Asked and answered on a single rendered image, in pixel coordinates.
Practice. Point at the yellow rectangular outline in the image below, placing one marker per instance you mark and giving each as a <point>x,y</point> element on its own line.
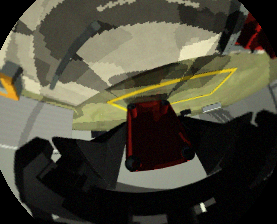
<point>171,82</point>

